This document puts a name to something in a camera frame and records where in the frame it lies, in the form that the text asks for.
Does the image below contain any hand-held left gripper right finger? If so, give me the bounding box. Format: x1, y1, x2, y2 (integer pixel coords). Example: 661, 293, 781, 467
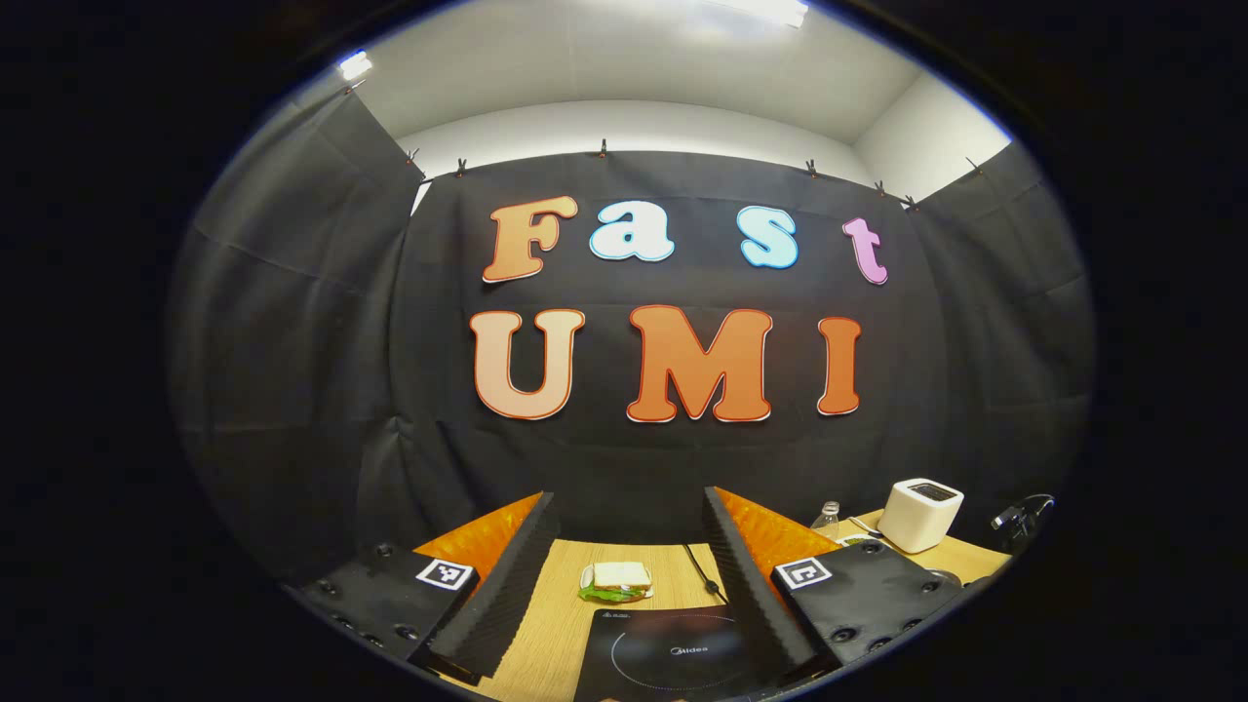
702, 486, 966, 683

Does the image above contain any black power cable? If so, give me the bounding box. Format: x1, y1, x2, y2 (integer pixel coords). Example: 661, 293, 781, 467
681, 542, 730, 605

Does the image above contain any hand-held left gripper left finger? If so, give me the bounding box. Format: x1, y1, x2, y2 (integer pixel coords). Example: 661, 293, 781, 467
291, 490, 562, 686

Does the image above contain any large ceiling light panel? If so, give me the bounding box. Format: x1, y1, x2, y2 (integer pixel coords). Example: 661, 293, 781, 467
702, 0, 810, 28

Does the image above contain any sandwich with lettuce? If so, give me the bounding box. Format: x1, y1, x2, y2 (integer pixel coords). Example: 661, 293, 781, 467
577, 561, 654, 604

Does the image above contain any white toaster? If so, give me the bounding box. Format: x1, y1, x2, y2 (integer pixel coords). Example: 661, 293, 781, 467
876, 478, 966, 555

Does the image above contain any black induction cooktop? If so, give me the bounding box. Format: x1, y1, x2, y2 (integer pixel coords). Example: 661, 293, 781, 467
573, 604, 796, 702

